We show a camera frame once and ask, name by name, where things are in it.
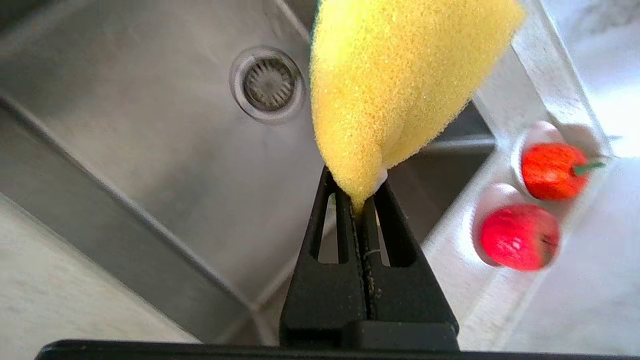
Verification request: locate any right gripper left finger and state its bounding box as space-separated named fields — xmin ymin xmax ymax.
xmin=278 ymin=165 xmax=370 ymax=346

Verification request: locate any yellow green sponge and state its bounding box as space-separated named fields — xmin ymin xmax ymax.
xmin=309 ymin=0 xmax=527 ymax=213

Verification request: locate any red tomato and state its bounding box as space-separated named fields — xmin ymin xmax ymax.
xmin=521 ymin=142 xmax=608 ymax=202

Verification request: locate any small white dish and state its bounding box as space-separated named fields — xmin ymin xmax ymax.
xmin=462 ymin=182 xmax=563 ymax=268
xmin=510 ymin=120 xmax=601 ymax=201

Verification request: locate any round sink drain strainer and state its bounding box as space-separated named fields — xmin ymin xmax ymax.
xmin=229 ymin=45 xmax=306 ymax=125

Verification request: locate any red apple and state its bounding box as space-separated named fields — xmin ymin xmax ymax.
xmin=479 ymin=202 xmax=561 ymax=272

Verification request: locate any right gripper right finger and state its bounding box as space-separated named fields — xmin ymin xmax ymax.
xmin=361 ymin=179 xmax=460 ymax=326

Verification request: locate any stainless steel sink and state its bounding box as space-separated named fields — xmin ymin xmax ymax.
xmin=0 ymin=0 xmax=501 ymax=346

